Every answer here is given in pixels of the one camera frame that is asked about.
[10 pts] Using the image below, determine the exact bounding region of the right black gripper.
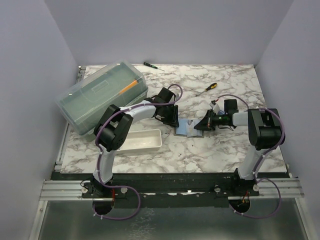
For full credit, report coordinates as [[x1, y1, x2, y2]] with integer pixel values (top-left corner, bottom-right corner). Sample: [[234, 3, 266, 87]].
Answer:
[[194, 109, 226, 132]]

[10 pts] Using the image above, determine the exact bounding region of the blue credit card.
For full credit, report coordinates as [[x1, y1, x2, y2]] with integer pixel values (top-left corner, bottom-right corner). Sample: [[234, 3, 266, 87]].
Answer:
[[174, 118, 192, 136]]

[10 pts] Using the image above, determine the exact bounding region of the grey card holder wallet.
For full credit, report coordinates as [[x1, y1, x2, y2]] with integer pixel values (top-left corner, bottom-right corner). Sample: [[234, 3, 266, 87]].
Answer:
[[173, 118, 204, 138]]

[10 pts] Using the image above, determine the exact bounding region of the dark grey credit card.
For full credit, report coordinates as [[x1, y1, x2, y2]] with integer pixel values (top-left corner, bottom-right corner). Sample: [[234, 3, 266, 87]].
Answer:
[[186, 119, 202, 138]]

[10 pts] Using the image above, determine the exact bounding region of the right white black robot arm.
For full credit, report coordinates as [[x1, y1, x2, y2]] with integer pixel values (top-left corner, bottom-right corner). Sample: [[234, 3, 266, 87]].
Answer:
[[193, 99, 285, 196]]

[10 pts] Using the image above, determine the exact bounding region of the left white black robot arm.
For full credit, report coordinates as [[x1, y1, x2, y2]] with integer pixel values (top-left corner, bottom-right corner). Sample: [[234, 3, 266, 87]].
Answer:
[[92, 84, 183, 198]]

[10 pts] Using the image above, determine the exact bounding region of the white rectangular tray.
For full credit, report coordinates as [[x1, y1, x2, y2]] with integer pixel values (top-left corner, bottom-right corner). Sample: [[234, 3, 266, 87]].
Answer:
[[116, 129, 162, 155]]

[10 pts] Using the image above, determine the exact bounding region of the orange pencil in toolbox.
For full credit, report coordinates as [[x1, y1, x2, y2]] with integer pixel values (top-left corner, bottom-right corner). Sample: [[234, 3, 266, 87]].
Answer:
[[119, 80, 138, 94]]

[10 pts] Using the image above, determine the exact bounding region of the small green black screwdriver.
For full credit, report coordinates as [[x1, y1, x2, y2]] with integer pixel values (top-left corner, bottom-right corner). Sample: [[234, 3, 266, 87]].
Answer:
[[143, 61, 164, 72]]

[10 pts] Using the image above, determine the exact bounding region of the translucent green plastic toolbox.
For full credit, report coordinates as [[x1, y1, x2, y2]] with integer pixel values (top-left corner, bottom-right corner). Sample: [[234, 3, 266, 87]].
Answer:
[[55, 61, 148, 136]]

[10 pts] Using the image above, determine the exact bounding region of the yellow black handle screwdriver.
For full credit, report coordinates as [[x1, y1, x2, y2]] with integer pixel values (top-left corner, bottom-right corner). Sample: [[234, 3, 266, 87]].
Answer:
[[196, 82, 218, 97]]

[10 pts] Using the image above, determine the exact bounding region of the black front mounting rail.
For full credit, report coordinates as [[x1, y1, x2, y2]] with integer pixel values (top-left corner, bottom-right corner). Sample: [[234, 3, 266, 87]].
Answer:
[[51, 171, 263, 208]]

